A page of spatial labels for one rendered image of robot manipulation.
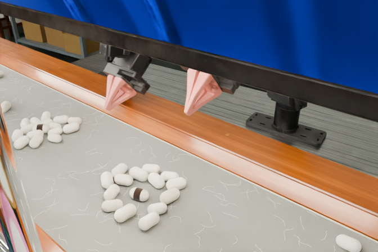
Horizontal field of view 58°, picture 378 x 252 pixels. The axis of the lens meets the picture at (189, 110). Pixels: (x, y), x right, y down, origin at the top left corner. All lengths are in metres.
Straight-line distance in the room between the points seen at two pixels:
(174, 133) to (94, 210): 0.24
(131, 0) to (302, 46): 0.16
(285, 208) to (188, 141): 0.24
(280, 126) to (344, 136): 0.17
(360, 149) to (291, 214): 0.39
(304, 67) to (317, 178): 0.42
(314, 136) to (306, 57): 0.70
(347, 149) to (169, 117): 0.44
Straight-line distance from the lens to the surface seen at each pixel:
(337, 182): 0.63
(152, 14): 0.29
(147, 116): 0.78
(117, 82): 0.78
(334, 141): 0.93
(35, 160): 0.73
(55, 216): 0.59
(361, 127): 1.02
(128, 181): 0.61
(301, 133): 0.91
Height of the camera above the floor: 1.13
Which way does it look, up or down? 28 degrees down
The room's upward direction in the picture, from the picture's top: straight up
